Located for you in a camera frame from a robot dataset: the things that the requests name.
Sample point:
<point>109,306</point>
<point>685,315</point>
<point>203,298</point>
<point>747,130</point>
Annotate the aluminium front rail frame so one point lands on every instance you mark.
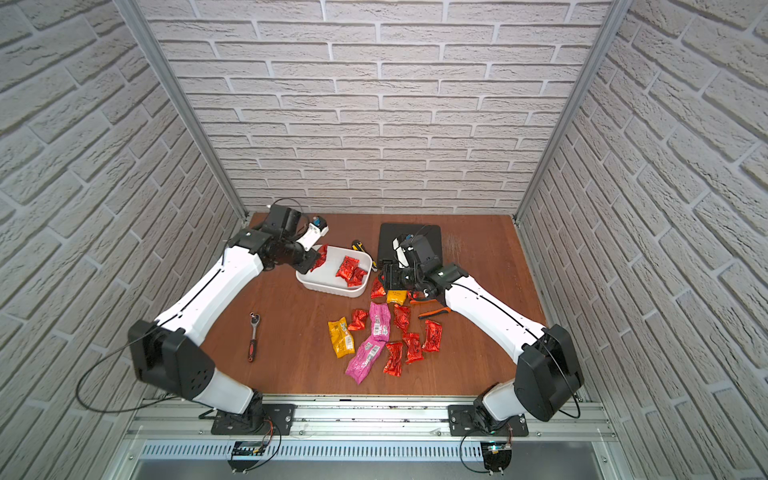
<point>363,428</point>

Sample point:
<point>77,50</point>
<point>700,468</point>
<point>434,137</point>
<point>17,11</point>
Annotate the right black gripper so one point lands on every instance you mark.
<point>391,277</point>

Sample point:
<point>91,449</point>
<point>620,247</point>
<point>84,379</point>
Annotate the pink tea bag packet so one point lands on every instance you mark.
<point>380,318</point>

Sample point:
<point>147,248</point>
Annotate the red tea bag in box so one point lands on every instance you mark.
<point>348,268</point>

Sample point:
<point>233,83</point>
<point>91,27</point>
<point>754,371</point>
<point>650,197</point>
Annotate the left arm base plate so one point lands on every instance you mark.
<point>257,420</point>

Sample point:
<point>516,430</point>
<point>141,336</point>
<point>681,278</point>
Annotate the black plastic tool case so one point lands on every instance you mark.
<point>390,231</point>

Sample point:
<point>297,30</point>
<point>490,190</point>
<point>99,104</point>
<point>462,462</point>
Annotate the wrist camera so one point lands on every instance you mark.
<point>406,254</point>
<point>316,229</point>

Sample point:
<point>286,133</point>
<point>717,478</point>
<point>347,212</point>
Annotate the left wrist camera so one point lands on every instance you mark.
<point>316,229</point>

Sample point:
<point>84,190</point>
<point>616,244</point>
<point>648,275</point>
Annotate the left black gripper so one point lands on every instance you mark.
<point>306,260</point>

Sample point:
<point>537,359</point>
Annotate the controller board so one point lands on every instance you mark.
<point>496,457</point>
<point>246,456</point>

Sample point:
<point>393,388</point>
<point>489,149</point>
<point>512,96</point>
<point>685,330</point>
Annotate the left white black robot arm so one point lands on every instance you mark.
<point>167,354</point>

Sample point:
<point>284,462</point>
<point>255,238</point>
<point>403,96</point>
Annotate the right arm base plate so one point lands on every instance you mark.
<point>469,420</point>

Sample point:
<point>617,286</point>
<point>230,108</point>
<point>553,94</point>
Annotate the white plastic storage box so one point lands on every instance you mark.
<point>324,279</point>

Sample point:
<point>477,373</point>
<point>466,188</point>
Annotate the yellow tea bag packet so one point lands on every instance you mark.
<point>398,297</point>

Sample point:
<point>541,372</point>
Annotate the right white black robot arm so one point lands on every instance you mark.
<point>548,373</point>

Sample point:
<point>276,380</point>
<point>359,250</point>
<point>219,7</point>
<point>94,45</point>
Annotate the orange handled pliers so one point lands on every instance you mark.
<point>429,307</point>

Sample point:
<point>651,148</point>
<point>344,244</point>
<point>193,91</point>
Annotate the yellow tea bag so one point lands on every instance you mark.
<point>341,339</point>

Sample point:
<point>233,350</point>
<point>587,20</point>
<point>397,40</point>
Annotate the right controller board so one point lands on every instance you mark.
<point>496,457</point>

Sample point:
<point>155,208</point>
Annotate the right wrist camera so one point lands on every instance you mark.
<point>406,254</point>

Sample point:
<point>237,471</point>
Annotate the left controller board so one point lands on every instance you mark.
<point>246,456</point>

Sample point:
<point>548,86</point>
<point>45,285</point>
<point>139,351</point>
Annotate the red handled ratchet wrench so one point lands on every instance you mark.
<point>254,322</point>

